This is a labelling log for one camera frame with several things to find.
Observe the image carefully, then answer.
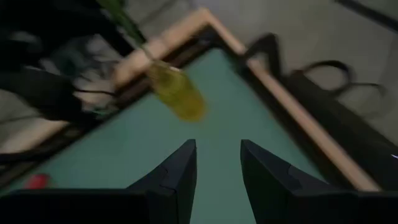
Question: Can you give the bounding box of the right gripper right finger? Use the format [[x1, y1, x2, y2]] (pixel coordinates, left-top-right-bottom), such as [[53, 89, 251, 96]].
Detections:
[[240, 139, 349, 224]]

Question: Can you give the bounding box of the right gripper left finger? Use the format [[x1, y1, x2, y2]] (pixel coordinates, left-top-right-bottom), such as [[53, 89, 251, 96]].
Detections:
[[126, 138, 198, 224]]

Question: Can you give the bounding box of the red artificial tulip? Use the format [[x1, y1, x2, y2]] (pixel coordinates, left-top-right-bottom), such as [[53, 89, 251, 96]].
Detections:
[[24, 174, 52, 190]]

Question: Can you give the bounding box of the pink artificial tulip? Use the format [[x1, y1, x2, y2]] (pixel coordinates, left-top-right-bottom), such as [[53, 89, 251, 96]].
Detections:
[[96, 0, 158, 62]]

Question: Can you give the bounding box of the yellow glass vase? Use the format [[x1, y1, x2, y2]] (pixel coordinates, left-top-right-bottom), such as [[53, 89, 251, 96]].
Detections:
[[146, 58, 206, 123]]

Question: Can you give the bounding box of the green table mat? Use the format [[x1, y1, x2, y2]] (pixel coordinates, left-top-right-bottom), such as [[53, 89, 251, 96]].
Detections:
[[0, 46, 330, 224]]

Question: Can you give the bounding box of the black table frame rail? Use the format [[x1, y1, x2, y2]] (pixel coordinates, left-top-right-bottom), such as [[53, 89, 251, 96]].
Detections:
[[0, 24, 346, 194]]

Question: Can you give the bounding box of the black floor cable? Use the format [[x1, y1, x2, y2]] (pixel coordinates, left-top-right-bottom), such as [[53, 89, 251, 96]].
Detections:
[[292, 58, 386, 97]]

